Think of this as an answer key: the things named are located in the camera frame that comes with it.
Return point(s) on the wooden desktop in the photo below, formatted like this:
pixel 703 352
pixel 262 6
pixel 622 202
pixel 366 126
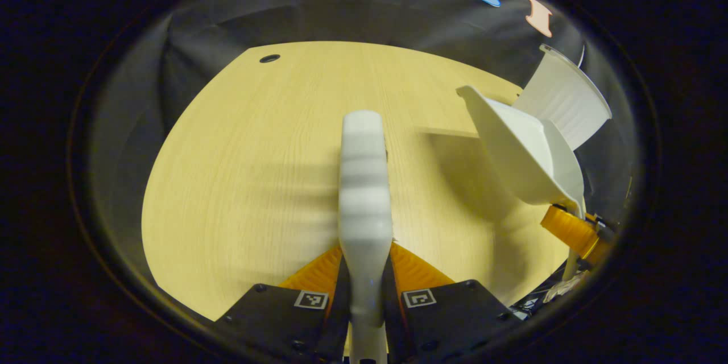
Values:
pixel 250 182

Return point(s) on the white dustpan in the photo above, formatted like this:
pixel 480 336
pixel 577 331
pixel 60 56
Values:
pixel 520 148

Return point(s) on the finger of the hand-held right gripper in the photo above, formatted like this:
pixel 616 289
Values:
pixel 569 230

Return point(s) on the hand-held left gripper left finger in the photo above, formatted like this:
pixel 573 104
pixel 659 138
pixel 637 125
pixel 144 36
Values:
pixel 273 321

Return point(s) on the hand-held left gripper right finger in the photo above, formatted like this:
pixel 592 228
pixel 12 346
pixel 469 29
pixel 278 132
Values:
pixel 455 318

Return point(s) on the black backdrop cloth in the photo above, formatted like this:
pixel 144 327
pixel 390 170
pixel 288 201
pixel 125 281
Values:
pixel 341 5

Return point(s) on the white ribbed garbage bin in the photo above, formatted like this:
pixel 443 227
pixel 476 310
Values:
pixel 571 102

